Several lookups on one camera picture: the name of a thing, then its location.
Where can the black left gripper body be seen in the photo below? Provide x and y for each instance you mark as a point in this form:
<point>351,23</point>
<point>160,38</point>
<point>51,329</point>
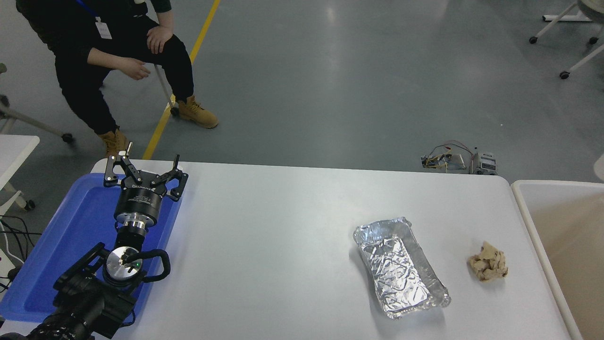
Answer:
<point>139,200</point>

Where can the seated person's right forearm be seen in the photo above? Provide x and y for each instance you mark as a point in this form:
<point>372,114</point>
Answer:
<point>106,57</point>

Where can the seated person's left forearm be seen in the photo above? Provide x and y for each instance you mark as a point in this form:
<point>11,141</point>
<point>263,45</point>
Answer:
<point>165,12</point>

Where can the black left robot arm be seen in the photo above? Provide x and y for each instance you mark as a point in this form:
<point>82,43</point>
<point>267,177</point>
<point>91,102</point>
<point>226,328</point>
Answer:
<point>85,302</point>

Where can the seated person's right hand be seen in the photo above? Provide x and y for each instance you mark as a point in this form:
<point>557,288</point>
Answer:
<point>136,70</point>

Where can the seated person's left hand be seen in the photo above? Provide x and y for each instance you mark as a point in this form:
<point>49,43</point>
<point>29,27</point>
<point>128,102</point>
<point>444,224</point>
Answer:
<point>160,40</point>

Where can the blue plastic tray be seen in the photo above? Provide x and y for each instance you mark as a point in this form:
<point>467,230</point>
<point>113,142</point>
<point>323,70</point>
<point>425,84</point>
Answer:
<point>71,226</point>

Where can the seated person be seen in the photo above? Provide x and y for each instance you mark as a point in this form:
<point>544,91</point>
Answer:
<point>80,80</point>

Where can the grey chair base with caster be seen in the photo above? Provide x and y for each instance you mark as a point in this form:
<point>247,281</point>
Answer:
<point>33,121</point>

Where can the white ID badge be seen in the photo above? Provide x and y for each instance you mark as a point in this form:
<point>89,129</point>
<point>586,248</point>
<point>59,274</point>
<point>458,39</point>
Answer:
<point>104,30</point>

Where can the crinkled foil tray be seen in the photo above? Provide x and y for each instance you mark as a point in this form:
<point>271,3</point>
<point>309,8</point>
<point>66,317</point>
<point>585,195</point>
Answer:
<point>396,269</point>

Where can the small grey electronic box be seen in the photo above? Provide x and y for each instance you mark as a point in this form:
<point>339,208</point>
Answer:
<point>486,164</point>

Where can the crumpled tan paper ball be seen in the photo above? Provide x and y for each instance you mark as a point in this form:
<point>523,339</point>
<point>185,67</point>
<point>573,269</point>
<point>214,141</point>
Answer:
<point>489,261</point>

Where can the large pale bin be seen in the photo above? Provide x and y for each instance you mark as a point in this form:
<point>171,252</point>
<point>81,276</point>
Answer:
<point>566,222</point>

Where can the white rolling stand legs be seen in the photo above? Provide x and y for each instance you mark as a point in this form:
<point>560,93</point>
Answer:
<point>566,18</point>

